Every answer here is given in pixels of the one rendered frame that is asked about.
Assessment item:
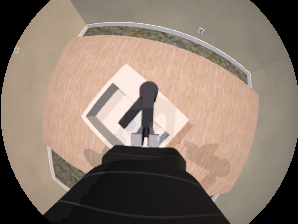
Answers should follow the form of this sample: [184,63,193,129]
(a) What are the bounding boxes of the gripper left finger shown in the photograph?
[131,127,145,147]

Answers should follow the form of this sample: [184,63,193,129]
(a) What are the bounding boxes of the grey rectangular block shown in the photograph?
[81,64,189,149]

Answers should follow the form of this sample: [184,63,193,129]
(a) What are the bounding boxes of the black mixer tap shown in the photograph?
[118,81,159,138]

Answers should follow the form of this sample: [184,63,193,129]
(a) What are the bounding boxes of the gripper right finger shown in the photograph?
[147,127,160,147]

